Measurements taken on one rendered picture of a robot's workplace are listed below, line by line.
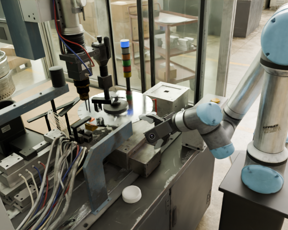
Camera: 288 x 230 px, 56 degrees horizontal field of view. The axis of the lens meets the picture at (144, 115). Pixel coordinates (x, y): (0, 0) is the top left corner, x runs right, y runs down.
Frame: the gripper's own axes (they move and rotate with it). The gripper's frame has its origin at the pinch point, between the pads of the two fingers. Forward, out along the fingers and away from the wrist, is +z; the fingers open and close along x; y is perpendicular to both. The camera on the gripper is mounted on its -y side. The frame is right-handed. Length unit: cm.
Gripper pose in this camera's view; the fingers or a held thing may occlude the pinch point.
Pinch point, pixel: (145, 133)
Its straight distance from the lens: 110.2
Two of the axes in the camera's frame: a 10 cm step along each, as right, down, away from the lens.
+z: -5.7, 2.1, 7.9
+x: -4.4, -9.0, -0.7
